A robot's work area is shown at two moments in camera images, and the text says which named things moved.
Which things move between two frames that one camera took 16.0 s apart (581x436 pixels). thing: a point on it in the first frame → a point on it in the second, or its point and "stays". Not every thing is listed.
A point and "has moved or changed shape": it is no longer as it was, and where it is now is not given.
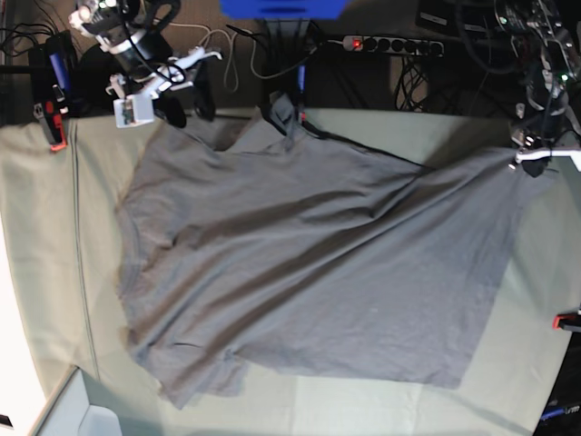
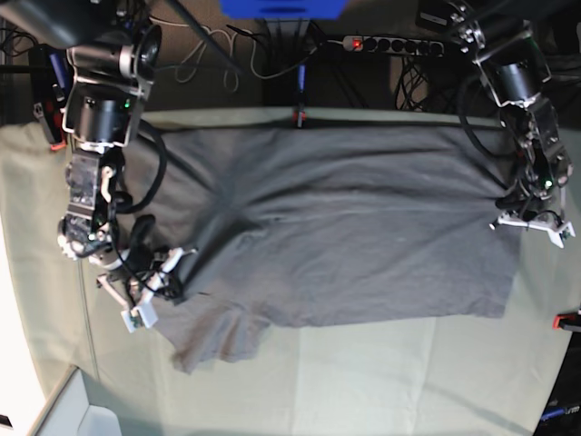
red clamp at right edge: x=564 y=320 stays
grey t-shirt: x=298 y=252 has moved or changed shape
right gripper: x=556 y=123 → x=535 y=193
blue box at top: x=304 y=9 stays
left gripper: x=143 y=54 → x=119 y=263
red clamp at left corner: x=52 y=77 stays
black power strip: x=392 y=44 stays
